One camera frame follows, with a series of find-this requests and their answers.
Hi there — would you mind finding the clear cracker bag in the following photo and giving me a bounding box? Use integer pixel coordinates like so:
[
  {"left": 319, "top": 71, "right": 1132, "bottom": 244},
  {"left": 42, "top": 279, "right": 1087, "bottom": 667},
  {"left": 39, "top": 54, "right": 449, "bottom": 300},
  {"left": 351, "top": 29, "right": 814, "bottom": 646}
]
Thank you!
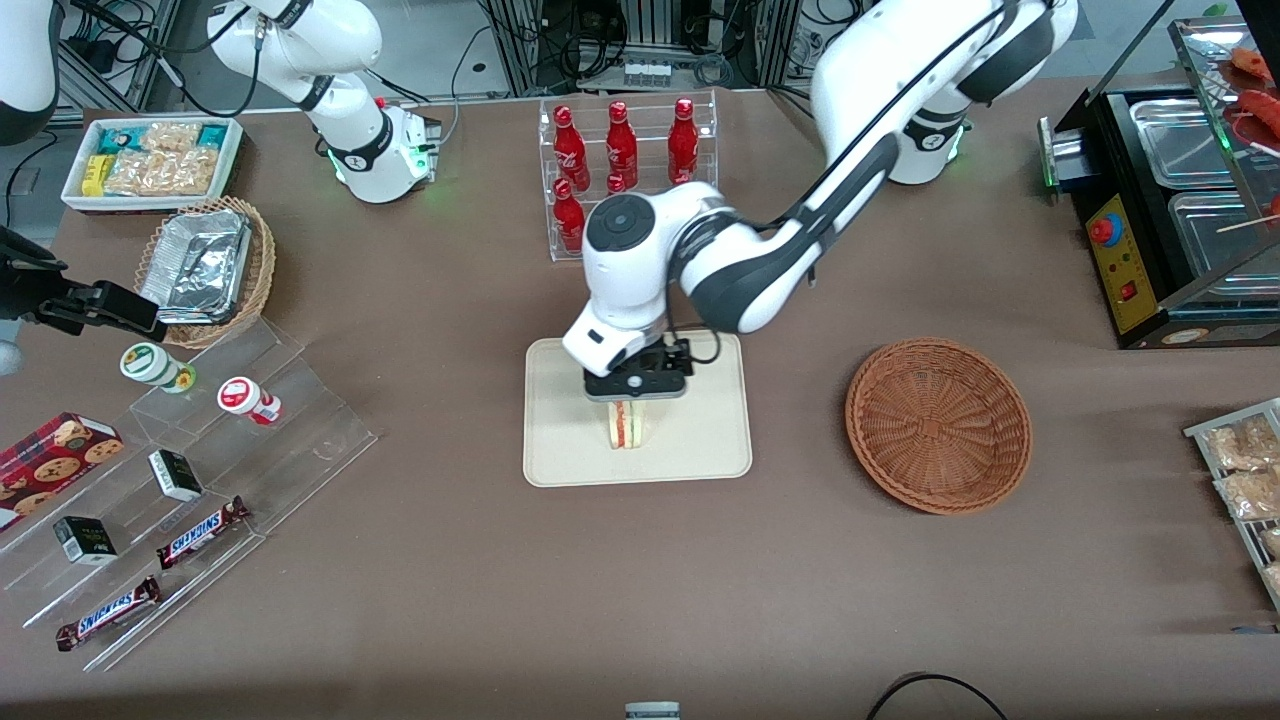
[
  {"left": 140, "top": 121, "right": 202, "bottom": 157},
  {"left": 104, "top": 147, "right": 218, "bottom": 197}
]

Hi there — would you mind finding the white cup red label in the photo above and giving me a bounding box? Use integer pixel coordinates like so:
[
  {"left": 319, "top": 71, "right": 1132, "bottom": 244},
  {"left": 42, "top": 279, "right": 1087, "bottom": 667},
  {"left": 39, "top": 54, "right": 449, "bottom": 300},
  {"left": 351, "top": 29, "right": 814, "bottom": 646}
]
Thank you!
[{"left": 217, "top": 376, "right": 283, "bottom": 427}]

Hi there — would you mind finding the steel warmer pan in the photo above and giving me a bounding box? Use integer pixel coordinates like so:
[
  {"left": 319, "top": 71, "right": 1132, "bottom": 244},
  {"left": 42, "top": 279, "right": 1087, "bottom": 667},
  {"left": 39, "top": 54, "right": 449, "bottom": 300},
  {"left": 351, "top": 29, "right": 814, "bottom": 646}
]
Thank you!
[
  {"left": 1128, "top": 97, "right": 1239, "bottom": 188},
  {"left": 1168, "top": 190, "right": 1280, "bottom": 301}
]

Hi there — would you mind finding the triangle sandwich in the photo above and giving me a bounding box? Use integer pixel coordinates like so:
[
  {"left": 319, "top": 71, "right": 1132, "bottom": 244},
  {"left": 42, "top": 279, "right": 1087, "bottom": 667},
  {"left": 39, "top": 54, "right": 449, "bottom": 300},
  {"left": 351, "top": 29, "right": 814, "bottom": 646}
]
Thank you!
[{"left": 605, "top": 398, "right": 651, "bottom": 451}]

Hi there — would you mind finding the tray of packaged snacks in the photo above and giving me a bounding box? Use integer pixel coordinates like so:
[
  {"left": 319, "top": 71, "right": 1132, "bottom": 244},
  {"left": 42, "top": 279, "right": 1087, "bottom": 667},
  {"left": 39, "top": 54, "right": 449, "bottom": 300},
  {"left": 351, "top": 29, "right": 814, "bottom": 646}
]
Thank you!
[{"left": 1183, "top": 398, "right": 1280, "bottom": 613}]

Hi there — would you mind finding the white snack bin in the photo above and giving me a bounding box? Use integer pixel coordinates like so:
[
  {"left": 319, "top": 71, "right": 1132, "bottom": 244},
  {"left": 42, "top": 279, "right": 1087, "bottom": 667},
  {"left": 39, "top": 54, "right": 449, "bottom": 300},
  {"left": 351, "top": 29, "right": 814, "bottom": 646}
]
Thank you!
[{"left": 60, "top": 115, "right": 246, "bottom": 216}]

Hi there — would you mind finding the black food warmer appliance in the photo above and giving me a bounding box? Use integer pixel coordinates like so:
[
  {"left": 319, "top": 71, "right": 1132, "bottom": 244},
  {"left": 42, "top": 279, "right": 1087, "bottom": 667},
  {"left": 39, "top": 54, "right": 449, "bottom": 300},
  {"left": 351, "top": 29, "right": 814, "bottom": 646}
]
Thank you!
[{"left": 1038, "top": 15, "right": 1280, "bottom": 351}]

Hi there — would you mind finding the aluminium foil tray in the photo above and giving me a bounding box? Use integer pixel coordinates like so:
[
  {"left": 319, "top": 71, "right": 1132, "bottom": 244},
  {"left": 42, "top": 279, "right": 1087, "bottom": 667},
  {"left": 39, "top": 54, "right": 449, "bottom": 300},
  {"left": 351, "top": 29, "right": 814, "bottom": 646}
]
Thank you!
[{"left": 140, "top": 208, "right": 253, "bottom": 326}]

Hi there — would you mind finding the small black box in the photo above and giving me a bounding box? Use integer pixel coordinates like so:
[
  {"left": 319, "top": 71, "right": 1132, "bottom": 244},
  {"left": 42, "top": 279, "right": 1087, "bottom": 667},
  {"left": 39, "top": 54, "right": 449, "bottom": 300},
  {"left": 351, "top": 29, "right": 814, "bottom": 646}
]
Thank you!
[
  {"left": 148, "top": 449, "right": 205, "bottom": 503},
  {"left": 53, "top": 516, "right": 119, "bottom": 567}
]

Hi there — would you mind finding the red cookie box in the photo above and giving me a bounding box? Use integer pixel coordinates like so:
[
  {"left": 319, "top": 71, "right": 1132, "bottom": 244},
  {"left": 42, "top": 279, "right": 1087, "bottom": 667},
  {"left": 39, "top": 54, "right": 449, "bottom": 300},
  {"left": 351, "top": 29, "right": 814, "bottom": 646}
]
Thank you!
[{"left": 0, "top": 412, "right": 126, "bottom": 531}]

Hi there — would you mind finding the clear acrylic bottle rack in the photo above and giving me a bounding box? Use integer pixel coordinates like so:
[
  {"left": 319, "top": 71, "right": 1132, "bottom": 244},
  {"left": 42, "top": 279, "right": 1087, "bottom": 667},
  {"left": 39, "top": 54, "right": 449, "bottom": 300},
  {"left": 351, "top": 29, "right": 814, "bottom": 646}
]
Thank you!
[{"left": 538, "top": 88, "right": 719, "bottom": 263}]

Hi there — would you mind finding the cream plastic tray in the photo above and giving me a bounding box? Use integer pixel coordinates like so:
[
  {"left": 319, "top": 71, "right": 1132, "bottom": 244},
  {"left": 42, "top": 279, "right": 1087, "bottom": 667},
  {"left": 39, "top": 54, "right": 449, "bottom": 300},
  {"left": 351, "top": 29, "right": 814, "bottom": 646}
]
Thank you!
[{"left": 523, "top": 329, "right": 754, "bottom": 489}]

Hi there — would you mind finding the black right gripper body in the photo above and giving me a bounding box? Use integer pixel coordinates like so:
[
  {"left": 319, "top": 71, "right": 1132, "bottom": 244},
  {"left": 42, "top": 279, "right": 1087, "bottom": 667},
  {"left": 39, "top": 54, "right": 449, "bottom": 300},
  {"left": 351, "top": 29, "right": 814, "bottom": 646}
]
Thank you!
[{"left": 0, "top": 225, "right": 103, "bottom": 337}]

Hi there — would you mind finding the black cable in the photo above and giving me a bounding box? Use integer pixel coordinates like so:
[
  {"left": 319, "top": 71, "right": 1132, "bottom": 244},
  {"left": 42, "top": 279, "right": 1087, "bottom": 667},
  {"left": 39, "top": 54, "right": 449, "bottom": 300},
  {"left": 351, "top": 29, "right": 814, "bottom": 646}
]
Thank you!
[{"left": 865, "top": 671, "right": 1011, "bottom": 720}]

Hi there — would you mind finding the snickers bar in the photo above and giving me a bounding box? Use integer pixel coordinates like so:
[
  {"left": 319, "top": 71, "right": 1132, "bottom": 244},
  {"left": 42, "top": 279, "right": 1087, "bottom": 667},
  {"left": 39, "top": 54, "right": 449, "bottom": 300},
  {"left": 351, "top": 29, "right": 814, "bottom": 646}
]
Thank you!
[
  {"left": 155, "top": 496, "right": 252, "bottom": 571},
  {"left": 55, "top": 575, "right": 162, "bottom": 652}
]

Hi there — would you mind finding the oval wicker basket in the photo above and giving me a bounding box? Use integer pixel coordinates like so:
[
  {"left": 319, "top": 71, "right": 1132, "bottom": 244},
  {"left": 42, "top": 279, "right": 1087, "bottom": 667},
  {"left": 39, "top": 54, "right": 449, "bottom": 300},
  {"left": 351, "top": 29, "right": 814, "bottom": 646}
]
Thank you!
[{"left": 133, "top": 195, "right": 278, "bottom": 351}]

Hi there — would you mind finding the round brown wicker basket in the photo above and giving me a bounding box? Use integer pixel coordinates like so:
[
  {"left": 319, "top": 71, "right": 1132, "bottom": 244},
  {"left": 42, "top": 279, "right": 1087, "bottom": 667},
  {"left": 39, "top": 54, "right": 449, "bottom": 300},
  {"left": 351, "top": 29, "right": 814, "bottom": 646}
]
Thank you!
[{"left": 845, "top": 337, "right": 1033, "bottom": 516}]

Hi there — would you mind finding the clear acrylic step display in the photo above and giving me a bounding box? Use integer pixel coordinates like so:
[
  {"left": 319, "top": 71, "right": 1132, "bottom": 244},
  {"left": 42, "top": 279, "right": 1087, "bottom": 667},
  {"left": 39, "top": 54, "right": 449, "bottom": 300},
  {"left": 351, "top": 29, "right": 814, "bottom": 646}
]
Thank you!
[{"left": 0, "top": 318, "right": 379, "bottom": 673}]

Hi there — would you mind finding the white cup green label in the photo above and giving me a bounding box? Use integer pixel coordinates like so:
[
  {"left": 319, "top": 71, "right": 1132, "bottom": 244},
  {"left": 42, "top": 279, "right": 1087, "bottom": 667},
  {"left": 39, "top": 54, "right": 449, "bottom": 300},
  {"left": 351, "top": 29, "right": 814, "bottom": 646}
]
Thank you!
[{"left": 120, "top": 342, "right": 197, "bottom": 394}]

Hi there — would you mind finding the aluminium frame post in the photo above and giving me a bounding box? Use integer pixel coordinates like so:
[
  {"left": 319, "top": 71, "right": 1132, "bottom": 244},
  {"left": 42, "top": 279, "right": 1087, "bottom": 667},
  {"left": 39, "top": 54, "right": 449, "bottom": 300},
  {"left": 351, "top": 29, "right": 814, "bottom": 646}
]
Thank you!
[
  {"left": 488, "top": 0, "right": 543, "bottom": 97},
  {"left": 755, "top": 0, "right": 801, "bottom": 87}
]

